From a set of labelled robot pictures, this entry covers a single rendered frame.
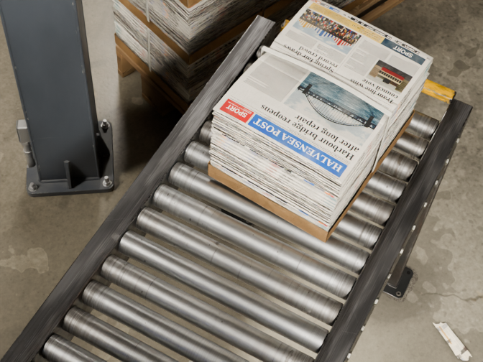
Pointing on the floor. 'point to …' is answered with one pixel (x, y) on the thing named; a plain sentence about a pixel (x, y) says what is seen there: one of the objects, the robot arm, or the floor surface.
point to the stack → (196, 39)
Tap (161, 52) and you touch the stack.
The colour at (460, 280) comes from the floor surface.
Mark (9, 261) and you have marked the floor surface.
